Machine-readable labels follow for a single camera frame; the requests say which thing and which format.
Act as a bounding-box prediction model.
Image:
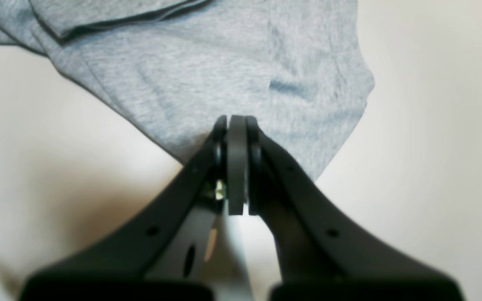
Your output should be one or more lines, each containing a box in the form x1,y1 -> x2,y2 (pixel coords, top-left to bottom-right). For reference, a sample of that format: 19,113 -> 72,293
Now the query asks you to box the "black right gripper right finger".
246,116 -> 463,301

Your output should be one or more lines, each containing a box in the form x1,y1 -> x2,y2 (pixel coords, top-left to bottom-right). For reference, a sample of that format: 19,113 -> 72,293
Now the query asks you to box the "grey T-shirt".
0,0 -> 374,180

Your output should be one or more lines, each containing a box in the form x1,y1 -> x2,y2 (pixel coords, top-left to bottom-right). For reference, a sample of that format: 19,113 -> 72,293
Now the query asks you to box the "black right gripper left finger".
20,115 -> 248,301

